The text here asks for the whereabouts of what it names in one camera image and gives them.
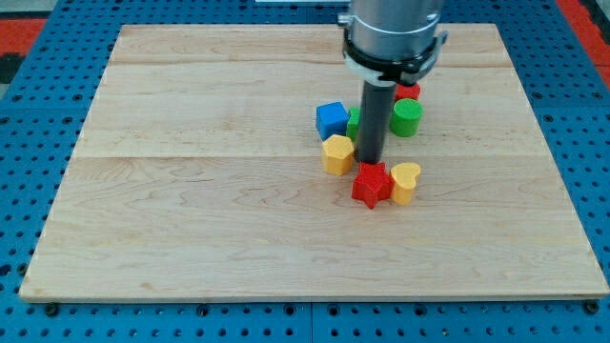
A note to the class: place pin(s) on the yellow hexagon block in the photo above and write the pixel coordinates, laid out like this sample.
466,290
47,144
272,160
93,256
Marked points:
337,154

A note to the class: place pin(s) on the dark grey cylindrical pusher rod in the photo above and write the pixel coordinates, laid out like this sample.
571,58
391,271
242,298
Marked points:
375,113

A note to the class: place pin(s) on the green cylinder block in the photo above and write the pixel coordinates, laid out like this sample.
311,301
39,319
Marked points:
406,117

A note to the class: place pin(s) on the red block behind rod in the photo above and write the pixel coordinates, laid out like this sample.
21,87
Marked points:
407,92

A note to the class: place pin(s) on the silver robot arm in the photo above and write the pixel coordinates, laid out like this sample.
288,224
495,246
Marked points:
387,43

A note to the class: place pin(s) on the blue cube block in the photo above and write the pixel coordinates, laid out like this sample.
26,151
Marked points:
331,119

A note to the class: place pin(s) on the red star block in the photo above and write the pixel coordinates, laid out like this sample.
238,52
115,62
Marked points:
372,184

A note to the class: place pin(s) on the yellow heart block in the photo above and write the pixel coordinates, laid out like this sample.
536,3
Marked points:
405,177

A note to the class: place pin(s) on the green star block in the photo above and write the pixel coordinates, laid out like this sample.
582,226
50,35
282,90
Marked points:
353,123

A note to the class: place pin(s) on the wooden board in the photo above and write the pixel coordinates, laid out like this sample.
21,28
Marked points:
197,177

